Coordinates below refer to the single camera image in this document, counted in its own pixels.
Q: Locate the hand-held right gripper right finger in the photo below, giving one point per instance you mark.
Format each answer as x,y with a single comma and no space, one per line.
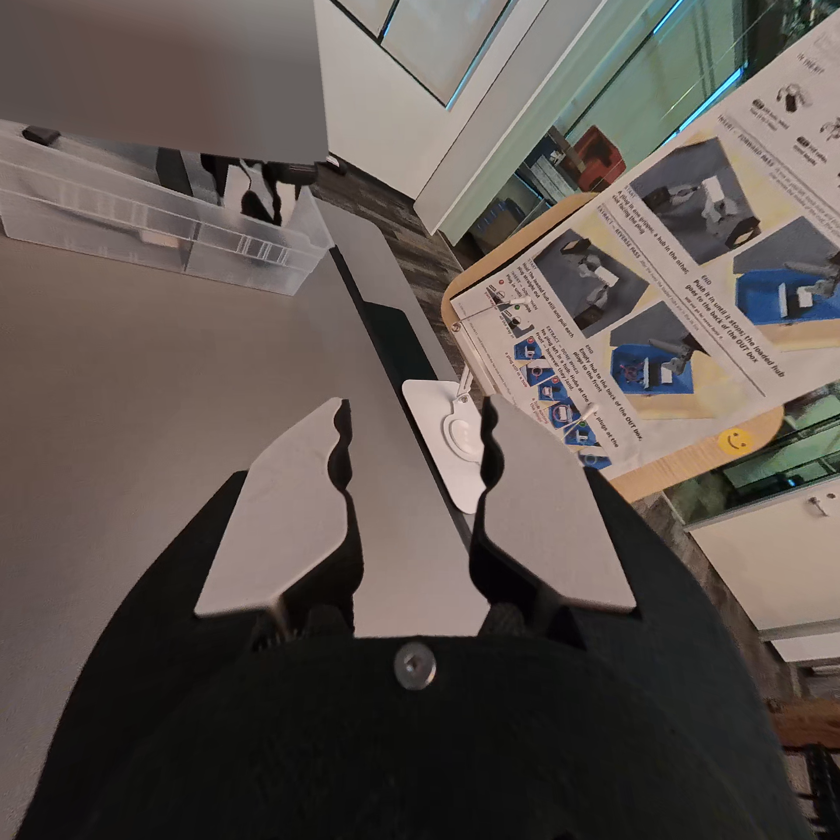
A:
551,525

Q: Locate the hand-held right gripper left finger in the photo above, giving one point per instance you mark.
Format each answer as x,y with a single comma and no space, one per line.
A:
275,525

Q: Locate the yellow smiley sticker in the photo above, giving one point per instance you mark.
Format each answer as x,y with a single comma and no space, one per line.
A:
733,441

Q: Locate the white door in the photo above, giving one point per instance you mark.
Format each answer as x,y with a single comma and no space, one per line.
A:
774,558

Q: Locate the printed instruction poster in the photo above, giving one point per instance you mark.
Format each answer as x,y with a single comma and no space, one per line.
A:
689,262

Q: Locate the clear plastic bin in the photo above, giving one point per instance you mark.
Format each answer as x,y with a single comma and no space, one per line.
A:
131,216

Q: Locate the red machine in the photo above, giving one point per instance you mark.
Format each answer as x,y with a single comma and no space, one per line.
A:
597,157

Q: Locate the paned window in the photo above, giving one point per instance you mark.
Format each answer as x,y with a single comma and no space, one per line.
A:
446,39

